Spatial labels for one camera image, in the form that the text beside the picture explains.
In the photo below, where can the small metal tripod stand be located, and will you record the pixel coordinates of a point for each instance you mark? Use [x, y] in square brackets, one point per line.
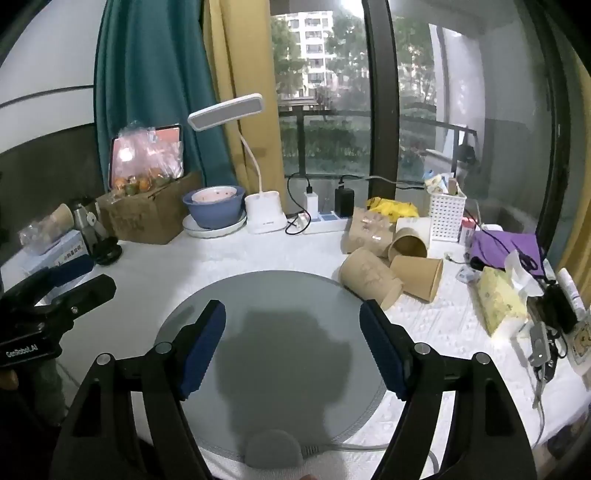
[102, 247]

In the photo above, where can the kraft cup open mouth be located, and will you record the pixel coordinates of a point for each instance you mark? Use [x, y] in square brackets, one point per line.
[407, 242]

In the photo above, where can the white perforated basket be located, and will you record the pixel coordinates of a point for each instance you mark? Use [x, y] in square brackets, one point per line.
[446, 212]

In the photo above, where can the purple cloth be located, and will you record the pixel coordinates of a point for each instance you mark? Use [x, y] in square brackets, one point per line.
[491, 248]

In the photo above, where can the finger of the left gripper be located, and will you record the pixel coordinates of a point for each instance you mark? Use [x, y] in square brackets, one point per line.
[30, 291]
[60, 314]

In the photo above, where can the white power strip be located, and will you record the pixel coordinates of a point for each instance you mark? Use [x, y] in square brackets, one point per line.
[324, 223]

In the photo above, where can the yellow bag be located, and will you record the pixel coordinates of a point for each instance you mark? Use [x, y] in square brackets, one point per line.
[392, 209]

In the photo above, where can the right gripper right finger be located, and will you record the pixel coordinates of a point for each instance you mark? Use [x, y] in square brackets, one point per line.
[487, 439]

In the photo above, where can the blue ceramic bowl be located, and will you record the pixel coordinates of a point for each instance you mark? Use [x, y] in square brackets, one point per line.
[215, 207]

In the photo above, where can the white and blue box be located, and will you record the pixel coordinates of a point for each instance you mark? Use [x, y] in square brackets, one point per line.
[22, 264]

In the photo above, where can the white charger plug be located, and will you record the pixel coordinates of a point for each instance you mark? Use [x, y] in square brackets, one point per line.
[311, 205]

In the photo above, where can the printed kraft cup rear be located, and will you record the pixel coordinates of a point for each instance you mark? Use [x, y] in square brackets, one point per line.
[370, 230]

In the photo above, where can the white paper cup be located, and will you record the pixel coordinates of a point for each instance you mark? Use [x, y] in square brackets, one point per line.
[420, 225]

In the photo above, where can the yellow curtain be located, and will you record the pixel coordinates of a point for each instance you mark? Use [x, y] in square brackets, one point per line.
[237, 38]

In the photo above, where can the bag of fruit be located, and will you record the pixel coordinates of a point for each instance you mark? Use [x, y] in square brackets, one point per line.
[145, 161]

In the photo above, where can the printed kraft paper cup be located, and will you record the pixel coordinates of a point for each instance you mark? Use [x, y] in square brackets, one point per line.
[370, 278]

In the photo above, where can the plain kraft paper cup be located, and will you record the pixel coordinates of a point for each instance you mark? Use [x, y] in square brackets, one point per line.
[421, 276]

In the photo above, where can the cardboard box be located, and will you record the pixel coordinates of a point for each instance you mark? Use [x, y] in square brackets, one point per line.
[153, 217]

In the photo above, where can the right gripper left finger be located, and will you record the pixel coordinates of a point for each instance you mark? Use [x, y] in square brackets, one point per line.
[126, 420]

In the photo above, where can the black power adapter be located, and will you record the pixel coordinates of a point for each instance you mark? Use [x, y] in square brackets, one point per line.
[344, 201]

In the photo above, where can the yellow tissue pack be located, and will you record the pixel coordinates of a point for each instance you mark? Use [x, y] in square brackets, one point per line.
[504, 312]

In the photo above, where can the white desk lamp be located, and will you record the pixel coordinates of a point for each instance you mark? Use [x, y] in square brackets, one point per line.
[264, 213]

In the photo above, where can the teal curtain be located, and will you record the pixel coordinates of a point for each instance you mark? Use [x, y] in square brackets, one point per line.
[151, 71]

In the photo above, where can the round grey mat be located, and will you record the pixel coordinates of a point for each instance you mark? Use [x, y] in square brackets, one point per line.
[292, 357]

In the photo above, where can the cartoon bear mug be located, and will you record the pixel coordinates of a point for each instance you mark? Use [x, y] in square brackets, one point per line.
[579, 346]

